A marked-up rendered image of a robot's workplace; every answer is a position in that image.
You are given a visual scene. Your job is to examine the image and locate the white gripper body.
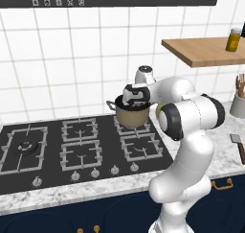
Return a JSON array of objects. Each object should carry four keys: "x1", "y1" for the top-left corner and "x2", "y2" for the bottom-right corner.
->
[{"x1": 122, "y1": 83, "x2": 144, "y2": 106}]

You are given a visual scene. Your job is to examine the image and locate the tan pot with black rim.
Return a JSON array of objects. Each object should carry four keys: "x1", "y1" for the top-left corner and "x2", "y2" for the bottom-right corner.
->
[{"x1": 105, "y1": 94, "x2": 152, "y2": 129}]

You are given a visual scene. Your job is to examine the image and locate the silver hob knob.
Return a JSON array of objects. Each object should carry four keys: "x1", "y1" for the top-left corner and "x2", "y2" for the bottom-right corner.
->
[
  {"x1": 90, "y1": 167, "x2": 101, "y2": 179},
  {"x1": 32, "y1": 175, "x2": 43, "y2": 188},
  {"x1": 129, "y1": 162, "x2": 141, "y2": 174},
  {"x1": 110, "y1": 164, "x2": 121, "y2": 176},
  {"x1": 70, "y1": 171, "x2": 81, "y2": 182}
]

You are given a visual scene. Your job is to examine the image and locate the black gas hob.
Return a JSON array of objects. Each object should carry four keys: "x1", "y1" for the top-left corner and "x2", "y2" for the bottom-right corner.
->
[{"x1": 0, "y1": 113, "x2": 175, "y2": 197}]

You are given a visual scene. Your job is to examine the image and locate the white utensil holder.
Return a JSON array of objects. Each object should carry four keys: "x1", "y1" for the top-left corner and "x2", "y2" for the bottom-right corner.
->
[{"x1": 229, "y1": 92, "x2": 245, "y2": 120}]

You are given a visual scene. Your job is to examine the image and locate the wooden utensils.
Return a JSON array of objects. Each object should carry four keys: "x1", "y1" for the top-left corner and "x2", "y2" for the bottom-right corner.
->
[{"x1": 234, "y1": 73, "x2": 245, "y2": 100}]

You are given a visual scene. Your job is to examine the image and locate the yellow jar with white lid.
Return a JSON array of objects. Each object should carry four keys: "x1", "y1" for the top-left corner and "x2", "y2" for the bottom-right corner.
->
[{"x1": 225, "y1": 27, "x2": 243, "y2": 53}]

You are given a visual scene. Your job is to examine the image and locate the navy cupboard front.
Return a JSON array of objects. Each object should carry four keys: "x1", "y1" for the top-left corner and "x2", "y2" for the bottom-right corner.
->
[{"x1": 0, "y1": 191, "x2": 164, "y2": 233}]

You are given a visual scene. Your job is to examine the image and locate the navy drawer front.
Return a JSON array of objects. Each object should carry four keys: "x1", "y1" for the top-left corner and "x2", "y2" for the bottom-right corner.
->
[{"x1": 188, "y1": 174, "x2": 245, "y2": 233}]

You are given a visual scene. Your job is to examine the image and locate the wooden wall shelf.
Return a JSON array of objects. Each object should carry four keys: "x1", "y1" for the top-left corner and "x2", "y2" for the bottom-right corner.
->
[{"x1": 161, "y1": 36, "x2": 245, "y2": 69}]

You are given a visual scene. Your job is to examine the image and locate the steel spatula with brown handle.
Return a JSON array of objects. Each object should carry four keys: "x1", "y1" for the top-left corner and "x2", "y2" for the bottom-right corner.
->
[{"x1": 229, "y1": 133, "x2": 245, "y2": 166}]

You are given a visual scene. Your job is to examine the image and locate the gold drawer handle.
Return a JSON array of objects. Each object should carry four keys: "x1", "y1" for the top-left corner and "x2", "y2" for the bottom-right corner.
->
[{"x1": 211, "y1": 177, "x2": 234, "y2": 191}]

